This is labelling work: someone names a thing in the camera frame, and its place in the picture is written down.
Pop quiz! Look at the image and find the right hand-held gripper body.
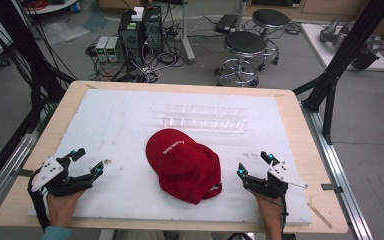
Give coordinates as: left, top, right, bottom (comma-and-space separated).
245, 161, 310, 200

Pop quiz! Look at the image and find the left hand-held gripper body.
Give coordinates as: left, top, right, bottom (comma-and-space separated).
30, 156, 93, 198

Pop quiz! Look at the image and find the red baseball cap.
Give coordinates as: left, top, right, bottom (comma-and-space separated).
145, 128, 223, 205

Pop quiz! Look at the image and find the person's right hand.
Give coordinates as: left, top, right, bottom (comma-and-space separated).
252, 194, 284, 228

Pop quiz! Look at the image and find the person's left hand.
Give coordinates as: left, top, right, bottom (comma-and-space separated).
46, 190, 87, 228

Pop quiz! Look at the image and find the grey tape strip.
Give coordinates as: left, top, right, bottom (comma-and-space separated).
320, 183, 344, 194
15, 168, 35, 178

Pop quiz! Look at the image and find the white foam mat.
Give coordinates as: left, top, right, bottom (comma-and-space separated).
28, 88, 313, 225

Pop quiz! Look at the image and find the thin wooden stick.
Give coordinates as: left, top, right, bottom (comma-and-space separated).
307, 201, 333, 230

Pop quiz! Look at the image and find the clear acrylic rack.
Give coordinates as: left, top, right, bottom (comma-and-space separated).
162, 103, 250, 135

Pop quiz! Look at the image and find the grey bench power supply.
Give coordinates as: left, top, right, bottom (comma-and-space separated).
95, 35, 110, 63
105, 36, 124, 64

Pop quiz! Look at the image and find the black round stool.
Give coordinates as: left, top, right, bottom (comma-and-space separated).
214, 30, 270, 88
252, 8, 291, 66

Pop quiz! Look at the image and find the white floor board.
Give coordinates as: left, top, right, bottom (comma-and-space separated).
300, 22, 384, 72

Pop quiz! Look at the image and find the clear plastic sheet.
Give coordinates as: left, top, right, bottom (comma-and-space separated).
41, 11, 109, 43

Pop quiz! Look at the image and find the black computer tower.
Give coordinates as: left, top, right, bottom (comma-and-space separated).
117, 10, 145, 66
142, 5, 165, 56

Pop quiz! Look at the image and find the flat black device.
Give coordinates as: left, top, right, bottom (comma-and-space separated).
213, 13, 239, 35

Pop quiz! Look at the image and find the grey metal table leg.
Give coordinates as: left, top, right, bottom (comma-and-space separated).
180, 0, 197, 65

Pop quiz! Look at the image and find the white box with black plug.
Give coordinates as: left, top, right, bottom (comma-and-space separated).
126, 6, 145, 23

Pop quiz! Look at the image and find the black sleeved gripper cable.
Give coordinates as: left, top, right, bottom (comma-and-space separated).
27, 175, 52, 232

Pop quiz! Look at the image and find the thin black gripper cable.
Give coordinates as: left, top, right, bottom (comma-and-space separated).
279, 194, 290, 236

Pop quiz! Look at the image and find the aluminium rail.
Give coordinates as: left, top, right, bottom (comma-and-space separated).
300, 104, 375, 240
0, 111, 53, 223

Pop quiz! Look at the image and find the black metal frame post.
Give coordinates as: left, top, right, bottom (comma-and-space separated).
292, 0, 384, 146
0, 0, 78, 134

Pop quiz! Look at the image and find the tangle of floor cables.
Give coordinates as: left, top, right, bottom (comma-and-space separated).
84, 19, 188, 84

